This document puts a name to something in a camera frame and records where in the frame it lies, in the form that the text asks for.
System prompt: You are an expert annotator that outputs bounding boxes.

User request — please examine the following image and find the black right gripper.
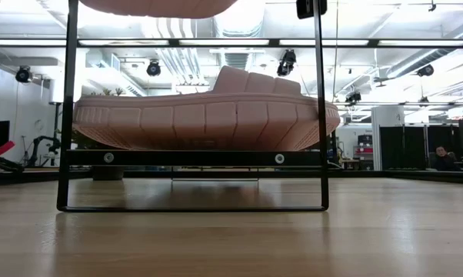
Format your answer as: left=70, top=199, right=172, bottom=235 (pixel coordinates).
left=295, top=0, right=328, bottom=20

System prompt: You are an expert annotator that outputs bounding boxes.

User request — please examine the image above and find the pink slide sandal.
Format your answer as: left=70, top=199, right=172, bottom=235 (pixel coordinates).
left=72, top=65, right=341, bottom=152
left=79, top=0, right=239, bottom=20

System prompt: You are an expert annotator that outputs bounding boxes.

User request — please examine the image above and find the long ceiling light strip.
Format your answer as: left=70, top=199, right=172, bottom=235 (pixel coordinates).
left=0, top=37, right=463, bottom=48

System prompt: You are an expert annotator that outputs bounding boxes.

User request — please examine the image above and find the red storage rack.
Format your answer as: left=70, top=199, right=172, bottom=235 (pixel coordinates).
left=354, top=133, right=374, bottom=170

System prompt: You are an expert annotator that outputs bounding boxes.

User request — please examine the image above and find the black room partition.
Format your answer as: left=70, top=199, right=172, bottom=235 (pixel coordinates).
left=379, top=125, right=428, bottom=171
left=426, top=125, right=460, bottom=155

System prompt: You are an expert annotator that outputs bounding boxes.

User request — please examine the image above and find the person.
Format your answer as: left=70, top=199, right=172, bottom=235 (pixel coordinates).
left=431, top=145, right=462, bottom=172

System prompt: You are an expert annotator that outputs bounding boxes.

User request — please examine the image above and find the red object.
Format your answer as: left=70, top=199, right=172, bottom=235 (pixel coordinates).
left=0, top=140, right=16, bottom=159

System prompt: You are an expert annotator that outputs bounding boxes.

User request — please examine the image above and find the silver ventilation duct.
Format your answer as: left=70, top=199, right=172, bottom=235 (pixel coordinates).
left=211, top=0, right=268, bottom=71

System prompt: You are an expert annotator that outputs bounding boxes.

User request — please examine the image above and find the wooden shelf with black frame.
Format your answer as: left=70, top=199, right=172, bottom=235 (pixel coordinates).
left=56, top=0, right=331, bottom=213

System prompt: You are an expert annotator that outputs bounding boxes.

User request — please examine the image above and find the black aluminium table frame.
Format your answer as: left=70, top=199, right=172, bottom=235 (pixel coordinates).
left=0, top=167, right=463, bottom=186

